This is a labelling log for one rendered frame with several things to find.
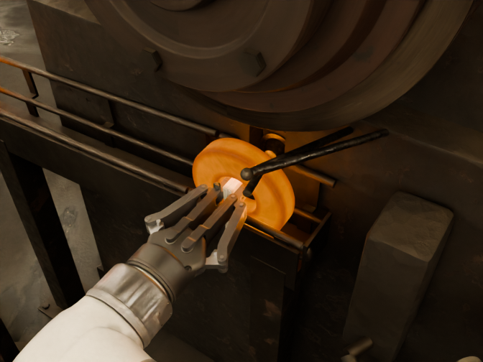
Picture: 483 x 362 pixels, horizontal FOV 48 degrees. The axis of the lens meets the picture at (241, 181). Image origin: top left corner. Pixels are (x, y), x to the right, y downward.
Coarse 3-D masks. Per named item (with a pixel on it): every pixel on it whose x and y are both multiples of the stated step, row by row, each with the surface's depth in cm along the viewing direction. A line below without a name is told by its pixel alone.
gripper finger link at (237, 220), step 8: (240, 208) 71; (232, 216) 70; (240, 216) 70; (232, 224) 69; (240, 224) 70; (224, 232) 68; (232, 232) 68; (224, 240) 67; (232, 240) 68; (224, 248) 66; (232, 248) 69; (224, 256) 65; (224, 272) 67
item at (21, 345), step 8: (0, 320) 119; (0, 328) 119; (0, 336) 119; (8, 336) 123; (0, 344) 119; (8, 344) 123; (16, 344) 140; (24, 344) 140; (0, 352) 119; (8, 352) 123; (16, 352) 128; (0, 360) 121; (8, 360) 123
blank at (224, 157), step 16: (208, 144) 76; (224, 144) 72; (240, 144) 72; (208, 160) 74; (224, 160) 72; (240, 160) 70; (256, 160) 70; (208, 176) 77; (224, 176) 75; (240, 176) 72; (272, 176) 70; (256, 192) 73; (272, 192) 71; (288, 192) 72; (256, 208) 75; (272, 208) 73; (288, 208) 73; (272, 224) 75
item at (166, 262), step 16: (160, 240) 68; (176, 240) 67; (144, 256) 63; (160, 256) 63; (176, 256) 66; (192, 256) 66; (160, 272) 62; (176, 272) 63; (192, 272) 65; (176, 288) 63
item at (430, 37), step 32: (448, 0) 43; (416, 32) 46; (448, 32) 44; (384, 64) 49; (416, 64) 47; (192, 96) 67; (352, 96) 53; (384, 96) 51; (288, 128) 61; (320, 128) 58
